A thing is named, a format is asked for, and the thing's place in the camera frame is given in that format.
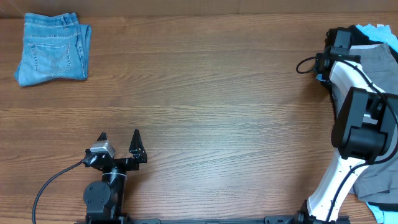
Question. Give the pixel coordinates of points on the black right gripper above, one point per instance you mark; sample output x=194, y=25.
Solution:
x=319, y=73

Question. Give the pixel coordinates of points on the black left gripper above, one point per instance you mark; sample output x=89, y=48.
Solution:
x=138, y=154

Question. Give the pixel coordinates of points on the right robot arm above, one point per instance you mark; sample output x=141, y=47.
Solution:
x=364, y=128

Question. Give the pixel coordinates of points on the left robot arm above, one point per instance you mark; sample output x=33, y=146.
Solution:
x=104, y=198

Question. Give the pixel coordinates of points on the light blue t-shirt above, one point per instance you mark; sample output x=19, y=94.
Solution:
x=377, y=185

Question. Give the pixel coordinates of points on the folded blue denim jeans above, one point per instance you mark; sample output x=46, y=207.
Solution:
x=53, y=47

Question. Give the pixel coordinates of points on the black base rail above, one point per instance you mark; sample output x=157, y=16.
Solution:
x=281, y=219

